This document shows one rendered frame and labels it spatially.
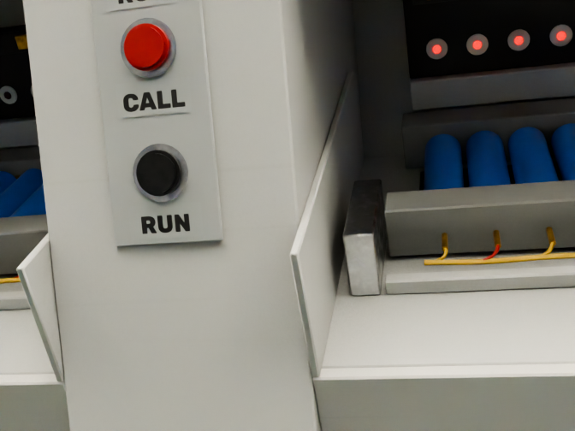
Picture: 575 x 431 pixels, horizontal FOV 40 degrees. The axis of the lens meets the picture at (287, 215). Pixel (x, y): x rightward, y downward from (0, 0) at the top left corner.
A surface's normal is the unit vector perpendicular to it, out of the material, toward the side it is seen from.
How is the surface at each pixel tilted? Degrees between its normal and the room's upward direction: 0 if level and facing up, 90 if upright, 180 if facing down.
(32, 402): 112
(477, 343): 22
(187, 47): 90
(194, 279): 90
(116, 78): 90
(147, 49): 90
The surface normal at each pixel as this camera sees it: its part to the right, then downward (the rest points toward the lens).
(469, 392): -0.17, 0.47
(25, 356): -0.15, -0.88
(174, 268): -0.22, 0.10
